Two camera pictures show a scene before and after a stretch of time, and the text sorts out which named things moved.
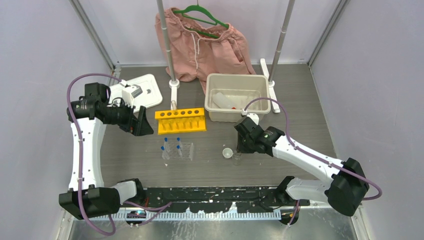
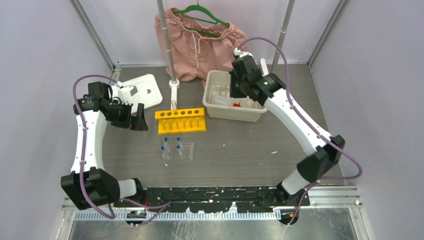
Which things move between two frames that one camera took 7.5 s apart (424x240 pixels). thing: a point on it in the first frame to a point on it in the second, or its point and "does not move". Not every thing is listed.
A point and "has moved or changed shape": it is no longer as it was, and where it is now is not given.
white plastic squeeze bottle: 227,101 has moved or changed shape
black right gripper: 242,149 to 233,94
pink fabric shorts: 196,53 does not move
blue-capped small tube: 178,147 does not move
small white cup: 227,153 to 223,91
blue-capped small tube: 179,143 does not move
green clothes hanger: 198,7 does not move
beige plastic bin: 226,94 does not move
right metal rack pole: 275,107 does not move
